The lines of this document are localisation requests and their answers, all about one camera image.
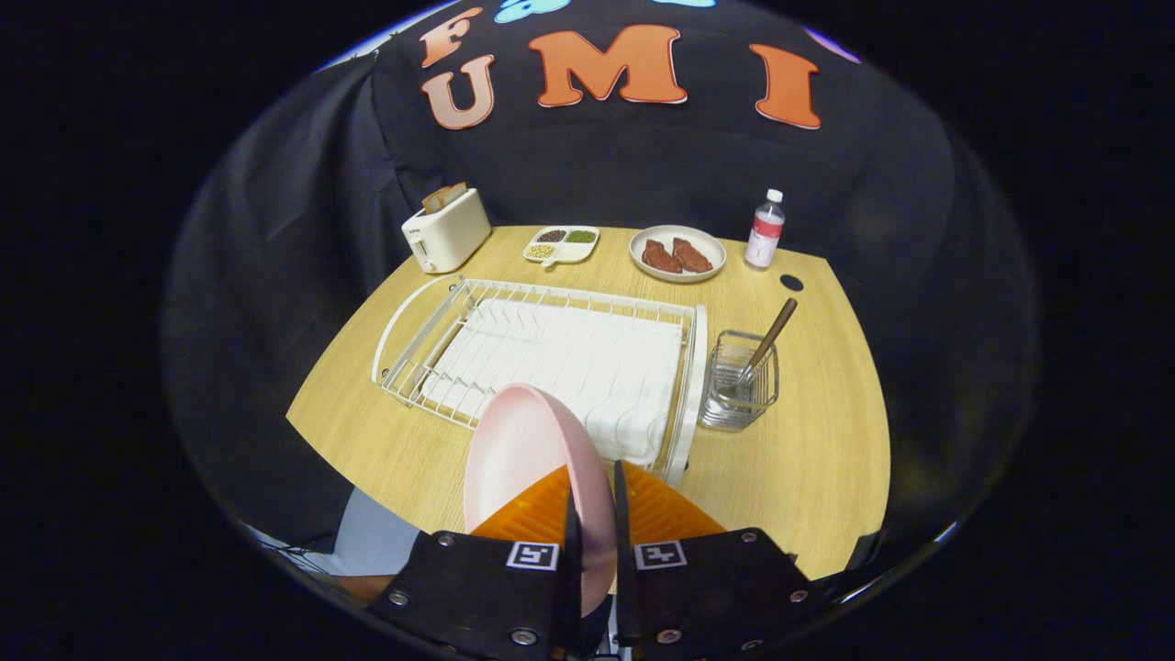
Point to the clear plastic water bottle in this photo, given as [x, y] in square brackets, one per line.
[764, 234]

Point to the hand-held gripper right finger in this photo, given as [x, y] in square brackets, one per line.
[624, 588]

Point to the white plate with meat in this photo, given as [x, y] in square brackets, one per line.
[677, 231]

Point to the white divided condiment dish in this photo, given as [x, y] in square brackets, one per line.
[562, 250]

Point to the red meat slice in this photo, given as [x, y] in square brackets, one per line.
[693, 255]
[661, 257]

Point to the white toaster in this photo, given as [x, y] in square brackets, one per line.
[454, 234]

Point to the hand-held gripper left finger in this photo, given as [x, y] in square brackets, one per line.
[570, 588]

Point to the toast slices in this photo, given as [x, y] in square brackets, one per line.
[443, 196]

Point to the pink plate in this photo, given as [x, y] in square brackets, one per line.
[523, 450]

